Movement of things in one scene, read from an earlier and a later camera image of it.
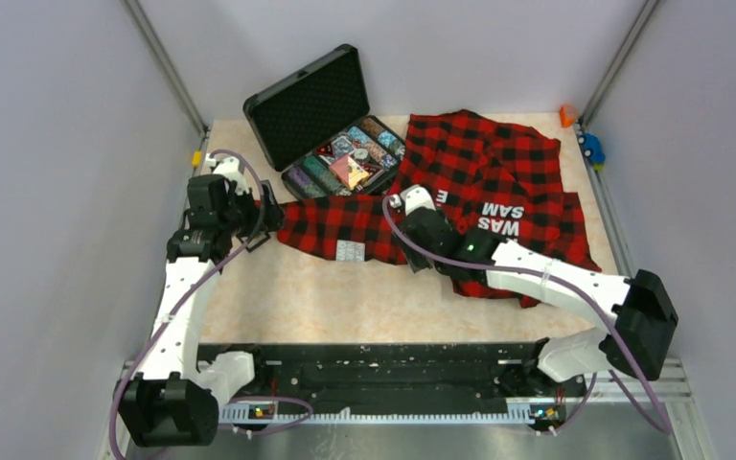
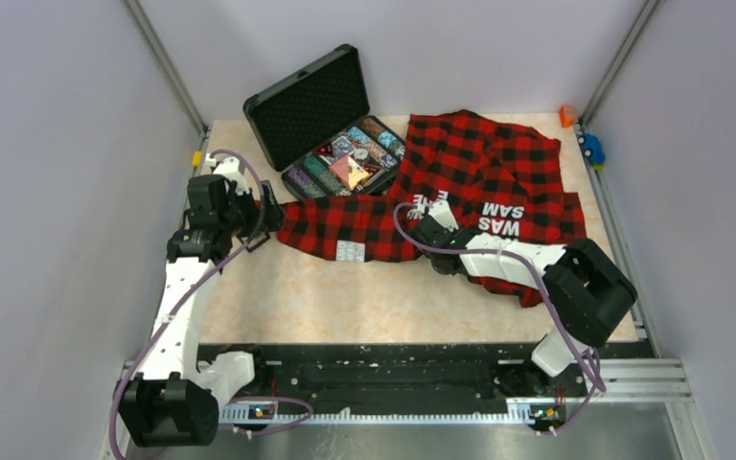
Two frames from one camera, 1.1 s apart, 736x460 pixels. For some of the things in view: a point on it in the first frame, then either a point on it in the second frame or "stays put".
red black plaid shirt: (498, 179) stays put
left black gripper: (273, 214) stays put
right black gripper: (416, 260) → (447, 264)
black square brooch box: (253, 246) stays put
